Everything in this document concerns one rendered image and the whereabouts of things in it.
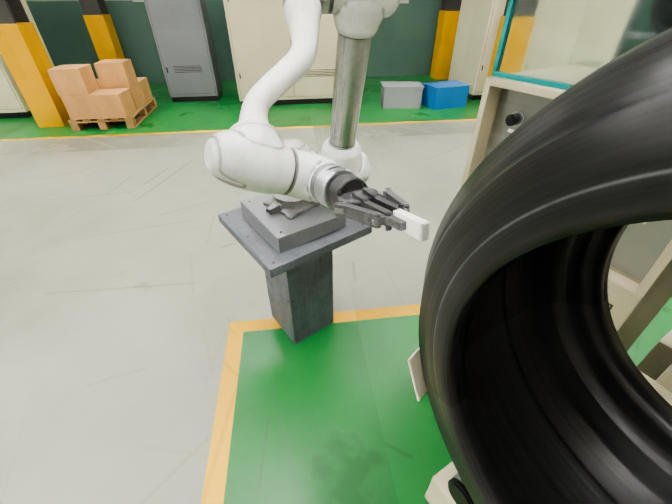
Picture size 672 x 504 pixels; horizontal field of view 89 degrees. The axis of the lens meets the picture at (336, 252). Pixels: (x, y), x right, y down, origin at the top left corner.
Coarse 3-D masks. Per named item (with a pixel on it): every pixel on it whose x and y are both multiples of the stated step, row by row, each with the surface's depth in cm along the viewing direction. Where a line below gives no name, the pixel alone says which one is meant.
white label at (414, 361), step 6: (414, 354) 43; (408, 360) 42; (414, 360) 43; (420, 360) 44; (414, 366) 43; (420, 366) 44; (414, 372) 43; (420, 372) 44; (414, 378) 43; (420, 378) 44; (414, 384) 43; (420, 384) 44; (420, 390) 44; (426, 390) 45; (420, 396) 44
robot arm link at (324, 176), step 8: (320, 168) 71; (328, 168) 69; (336, 168) 69; (344, 168) 68; (320, 176) 69; (328, 176) 67; (336, 176) 68; (312, 184) 71; (320, 184) 68; (328, 184) 68; (312, 192) 72; (320, 192) 69; (320, 200) 70; (328, 200) 69
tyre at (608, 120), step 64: (640, 64) 18; (576, 128) 20; (640, 128) 17; (512, 192) 23; (576, 192) 20; (640, 192) 17; (448, 256) 31; (512, 256) 24; (576, 256) 49; (448, 320) 33; (512, 320) 52; (576, 320) 52; (448, 384) 36; (512, 384) 50; (576, 384) 53; (640, 384) 48; (448, 448) 42; (512, 448) 47; (576, 448) 49; (640, 448) 48
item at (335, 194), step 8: (344, 176) 66; (352, 176) 65; (336, 184) 65; (344, 184) 64; (352, 184) 65; (360, 184) 66; (328, 192) 67; (336, 192) 65; (344, 192) 65; (360, 192) 65; (376, 192) 65; (336, 200) 65; (344, 200) 63; (352, 200) 62
